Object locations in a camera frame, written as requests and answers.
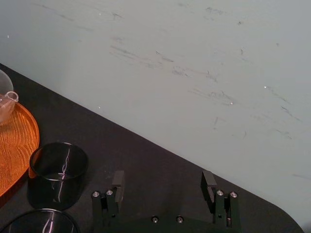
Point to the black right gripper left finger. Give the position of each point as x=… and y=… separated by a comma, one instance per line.
x=110, y=204

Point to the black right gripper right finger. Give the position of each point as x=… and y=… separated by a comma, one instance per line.
x=222, y=206

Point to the round orange ribbed tray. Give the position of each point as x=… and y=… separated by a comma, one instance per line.
x=15, y=150

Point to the black table cloth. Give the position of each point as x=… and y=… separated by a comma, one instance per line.
x=136, y=170

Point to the clear glass teapot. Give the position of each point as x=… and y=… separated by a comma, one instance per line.
x=4, y=95

